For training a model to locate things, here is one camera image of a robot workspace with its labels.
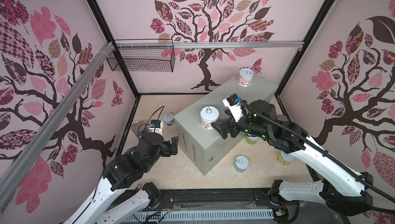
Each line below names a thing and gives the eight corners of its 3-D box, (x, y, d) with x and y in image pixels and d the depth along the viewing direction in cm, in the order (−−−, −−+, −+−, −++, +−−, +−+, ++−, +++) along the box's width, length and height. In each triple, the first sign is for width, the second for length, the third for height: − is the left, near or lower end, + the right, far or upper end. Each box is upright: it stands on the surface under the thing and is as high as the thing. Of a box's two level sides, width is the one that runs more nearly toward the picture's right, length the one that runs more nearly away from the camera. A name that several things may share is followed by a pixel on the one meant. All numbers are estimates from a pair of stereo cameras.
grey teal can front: (234, 172, 84) (236, 169, 79) (233, 159, 88) (234, 155, 84) (248, 172, 84) (250, 169, 79) (245, 159, 88) (247, 155, 84)
